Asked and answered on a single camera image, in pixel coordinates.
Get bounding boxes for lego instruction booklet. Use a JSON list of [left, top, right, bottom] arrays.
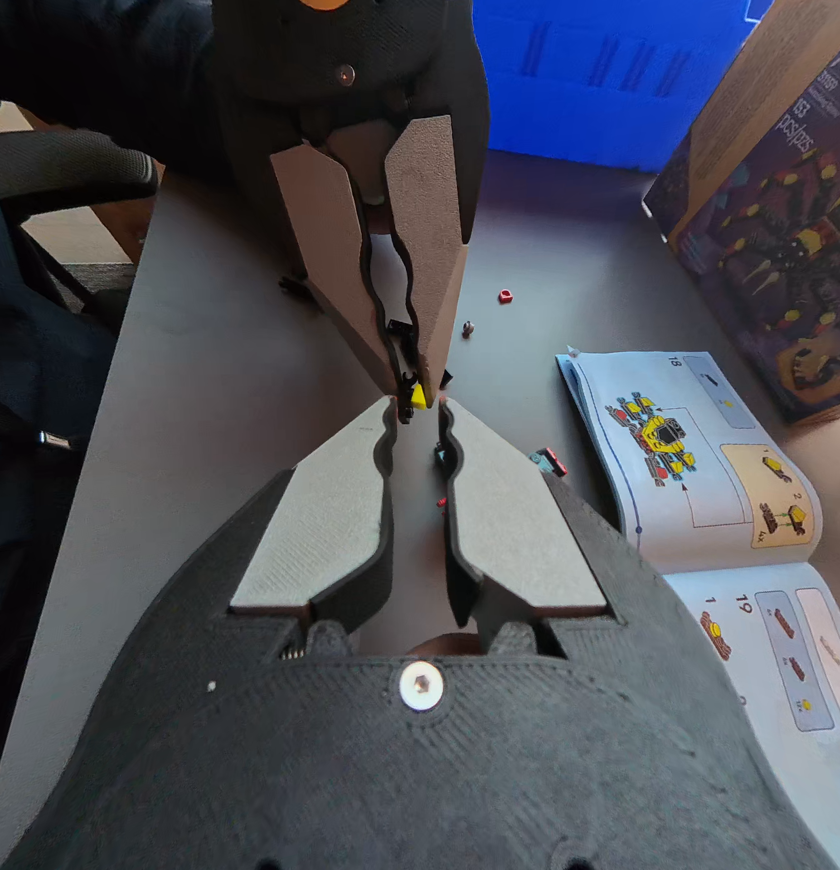
[[556, 348, 840, 870]]

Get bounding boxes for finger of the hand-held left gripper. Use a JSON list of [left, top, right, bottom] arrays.
[[384, 113, 471, 410], [269, 141, 407, 409]]

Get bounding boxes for purple lego set box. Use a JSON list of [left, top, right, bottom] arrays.
[[643, 0, 840, 424]]

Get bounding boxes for black mesh office chair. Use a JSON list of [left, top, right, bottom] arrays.
[[0, 131, 161, 327]]

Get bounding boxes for partly built lego model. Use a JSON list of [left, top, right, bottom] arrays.
[[433, 440, 569, 479]]

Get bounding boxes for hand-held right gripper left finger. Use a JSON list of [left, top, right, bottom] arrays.
[[228, 396, 400, 634]]

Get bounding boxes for person's legs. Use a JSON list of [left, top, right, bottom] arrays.
[[0, 184, 121, 803]]

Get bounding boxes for blue plastic bin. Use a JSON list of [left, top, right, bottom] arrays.
[[473, 0, 774, 174]]

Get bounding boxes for yellow and black lego piece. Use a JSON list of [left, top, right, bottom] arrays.
[[394, 370, 436, 425]]

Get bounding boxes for person's left forearm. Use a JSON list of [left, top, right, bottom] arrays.
[[0, 0, 220, 181]]

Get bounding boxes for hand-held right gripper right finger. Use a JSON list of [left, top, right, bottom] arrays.
[[437, 398, 609, 629]]

